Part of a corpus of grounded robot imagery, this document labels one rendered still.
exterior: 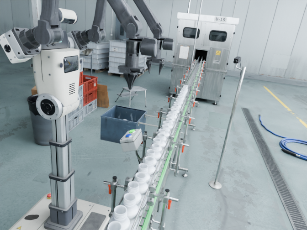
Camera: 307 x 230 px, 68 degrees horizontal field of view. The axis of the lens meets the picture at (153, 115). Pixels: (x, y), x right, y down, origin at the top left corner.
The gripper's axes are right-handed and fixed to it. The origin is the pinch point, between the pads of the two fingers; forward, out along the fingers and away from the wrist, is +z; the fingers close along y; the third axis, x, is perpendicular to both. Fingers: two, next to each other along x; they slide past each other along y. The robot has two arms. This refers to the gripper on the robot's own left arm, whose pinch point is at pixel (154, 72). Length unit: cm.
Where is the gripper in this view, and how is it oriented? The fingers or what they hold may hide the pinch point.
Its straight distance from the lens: 143.1
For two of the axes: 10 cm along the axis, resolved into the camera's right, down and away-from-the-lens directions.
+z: -0.9, 9.3, 3.5
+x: -2.4, 3.2, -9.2
